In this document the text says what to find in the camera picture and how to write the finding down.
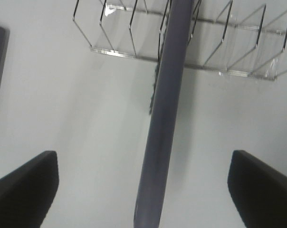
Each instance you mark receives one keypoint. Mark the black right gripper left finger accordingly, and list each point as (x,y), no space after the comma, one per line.
(27,193)

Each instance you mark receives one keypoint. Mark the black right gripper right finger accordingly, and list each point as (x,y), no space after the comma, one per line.
(258,191)

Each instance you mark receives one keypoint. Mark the purple brush with black bristles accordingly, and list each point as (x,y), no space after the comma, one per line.
(156,161)

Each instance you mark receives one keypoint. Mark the chrome wire dish rack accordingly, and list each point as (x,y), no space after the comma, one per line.
(246,38)

